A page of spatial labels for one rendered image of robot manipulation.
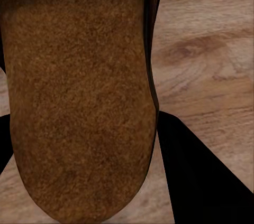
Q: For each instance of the sandal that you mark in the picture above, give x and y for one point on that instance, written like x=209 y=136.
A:
x=84 y=107

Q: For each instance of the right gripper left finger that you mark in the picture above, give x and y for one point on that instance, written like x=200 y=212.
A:
x=6 y=150

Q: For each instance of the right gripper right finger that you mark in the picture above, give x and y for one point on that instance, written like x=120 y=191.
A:
x=202 y=189

